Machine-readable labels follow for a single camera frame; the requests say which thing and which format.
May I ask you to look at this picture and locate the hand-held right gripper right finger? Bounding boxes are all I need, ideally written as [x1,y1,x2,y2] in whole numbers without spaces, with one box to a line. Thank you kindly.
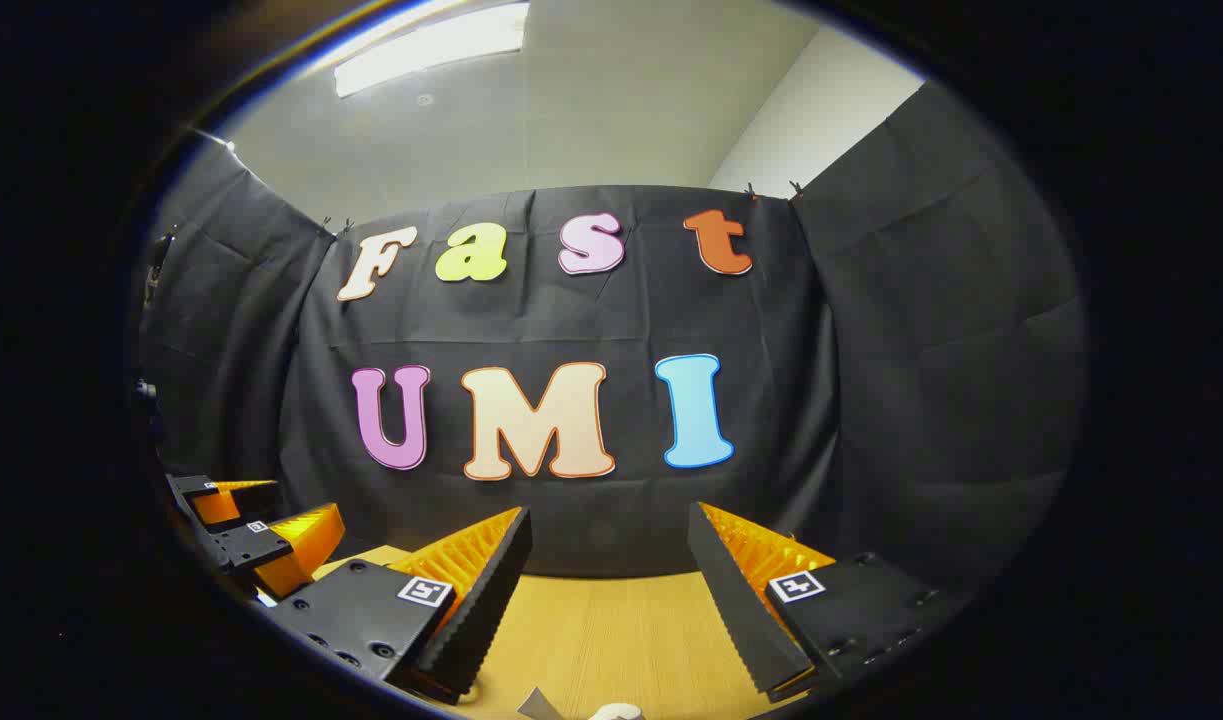
[687,500,972,701]

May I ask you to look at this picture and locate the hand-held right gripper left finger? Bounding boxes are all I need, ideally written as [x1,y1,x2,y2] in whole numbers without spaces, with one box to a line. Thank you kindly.
[268,505,534,706]

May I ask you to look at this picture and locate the black backdrop cloth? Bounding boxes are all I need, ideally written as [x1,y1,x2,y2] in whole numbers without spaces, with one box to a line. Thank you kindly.
[136,80,1087,601]

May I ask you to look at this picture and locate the ceiling light panel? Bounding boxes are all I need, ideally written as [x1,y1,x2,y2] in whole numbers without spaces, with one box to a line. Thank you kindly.
[333,2,530,99]

